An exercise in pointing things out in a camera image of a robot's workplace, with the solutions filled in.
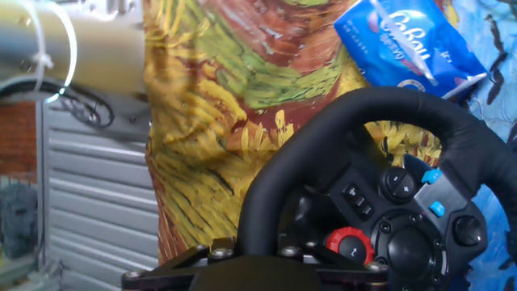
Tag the grey crumpled cloth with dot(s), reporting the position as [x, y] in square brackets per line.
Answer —
[18, 220]

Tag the black wheel base housing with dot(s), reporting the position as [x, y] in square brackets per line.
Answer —
[307, 214]

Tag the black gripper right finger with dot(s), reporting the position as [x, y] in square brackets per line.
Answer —
[343, 279]

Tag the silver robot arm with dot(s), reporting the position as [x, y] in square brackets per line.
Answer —
[93, 52]

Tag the blue tissue pack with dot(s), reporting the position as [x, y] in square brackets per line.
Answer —
[404, 44]

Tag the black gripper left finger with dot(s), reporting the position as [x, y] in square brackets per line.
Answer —
[210, 252]

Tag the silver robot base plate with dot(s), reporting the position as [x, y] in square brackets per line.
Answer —
[125, 117]

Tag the painted blue yellow cloth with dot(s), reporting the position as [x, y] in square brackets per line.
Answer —
[222, 81]

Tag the black steering wheel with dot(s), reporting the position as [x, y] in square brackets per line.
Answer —
[383, 105]

